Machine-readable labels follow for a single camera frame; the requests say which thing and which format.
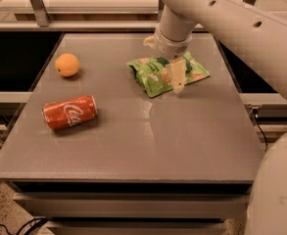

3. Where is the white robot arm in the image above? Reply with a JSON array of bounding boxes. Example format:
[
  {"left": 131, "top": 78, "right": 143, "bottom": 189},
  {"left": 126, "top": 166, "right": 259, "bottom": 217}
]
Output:
[{"left": 144, "top": 0, "right": 287, "bottom": 235}]

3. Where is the green rice chip bag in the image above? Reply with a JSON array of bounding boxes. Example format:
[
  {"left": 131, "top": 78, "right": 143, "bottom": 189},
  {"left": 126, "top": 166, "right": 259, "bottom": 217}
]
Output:
[{"left": 127, "top": 52, "right": 210, "bottom": 98}]

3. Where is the grey table drawer unit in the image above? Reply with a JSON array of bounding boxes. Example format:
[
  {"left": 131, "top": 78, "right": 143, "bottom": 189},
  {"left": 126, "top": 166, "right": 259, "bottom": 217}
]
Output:
[{"left": 13, "top": 181, "right": 252, "bottom": 235}]

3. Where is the metal frame post left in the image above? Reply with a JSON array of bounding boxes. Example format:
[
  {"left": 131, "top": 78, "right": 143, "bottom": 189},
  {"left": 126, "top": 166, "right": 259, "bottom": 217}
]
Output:
[{"left": 29, "top": 0, "right": 50, "bottom": 27}]

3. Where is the black cable on floor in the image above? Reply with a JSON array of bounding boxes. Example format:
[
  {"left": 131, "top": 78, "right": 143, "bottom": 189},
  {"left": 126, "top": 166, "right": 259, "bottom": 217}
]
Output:
[{"left": 0, "top": 216, "right": 48, "bottom": 235}]

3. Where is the red cola can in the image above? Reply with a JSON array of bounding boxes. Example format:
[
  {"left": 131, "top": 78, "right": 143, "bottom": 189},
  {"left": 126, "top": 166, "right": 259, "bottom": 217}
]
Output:
[{"left": 42, "top": 95, "right": 97, "bottom": 130}]

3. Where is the orange fruit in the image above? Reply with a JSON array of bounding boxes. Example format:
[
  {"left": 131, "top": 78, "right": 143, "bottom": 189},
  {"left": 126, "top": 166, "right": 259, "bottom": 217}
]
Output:
[{"left": 55, "top": 53, "right": 80, "bottom": 77}]

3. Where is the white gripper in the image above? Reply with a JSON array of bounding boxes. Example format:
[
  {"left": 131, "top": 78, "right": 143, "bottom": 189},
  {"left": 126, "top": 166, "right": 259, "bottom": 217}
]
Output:
[{"left": 143, "top": 25, "right": 192, "bottom": 93}]

